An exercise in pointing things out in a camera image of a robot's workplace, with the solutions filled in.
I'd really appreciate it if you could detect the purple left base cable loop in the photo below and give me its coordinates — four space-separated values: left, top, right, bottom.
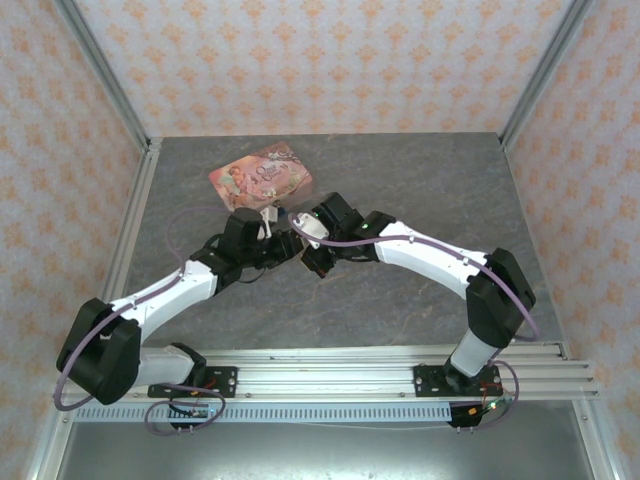
144 383 227 435

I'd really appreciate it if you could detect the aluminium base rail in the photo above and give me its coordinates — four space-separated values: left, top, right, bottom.
54 342 600 402

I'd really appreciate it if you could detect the aluminium side rail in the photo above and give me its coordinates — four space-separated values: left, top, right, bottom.
27 139 162 480

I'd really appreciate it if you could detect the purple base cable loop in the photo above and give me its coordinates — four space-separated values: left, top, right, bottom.
457 358 521 432
144 383 227 435

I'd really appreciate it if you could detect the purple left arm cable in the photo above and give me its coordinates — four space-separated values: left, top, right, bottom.
53 205 236 412

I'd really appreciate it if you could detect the aluminium frame post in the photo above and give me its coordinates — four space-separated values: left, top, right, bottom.
498 0 595 147
53 0 152 147

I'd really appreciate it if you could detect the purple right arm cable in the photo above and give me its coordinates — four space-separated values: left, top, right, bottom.
292 213 541 344

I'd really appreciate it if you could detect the grey metal panel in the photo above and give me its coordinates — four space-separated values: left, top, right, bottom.
54 421 599 480

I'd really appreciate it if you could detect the white slotted cable duct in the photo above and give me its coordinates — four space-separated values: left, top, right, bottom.
74 402 454 424

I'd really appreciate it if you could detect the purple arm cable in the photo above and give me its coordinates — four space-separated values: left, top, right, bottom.
53 205 236 412
292 213 541 344

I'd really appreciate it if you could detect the pink illustrated tin box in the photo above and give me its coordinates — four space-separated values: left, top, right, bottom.
208 140 317 214

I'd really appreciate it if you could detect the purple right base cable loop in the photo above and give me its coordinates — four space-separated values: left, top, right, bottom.
457 358 521 432

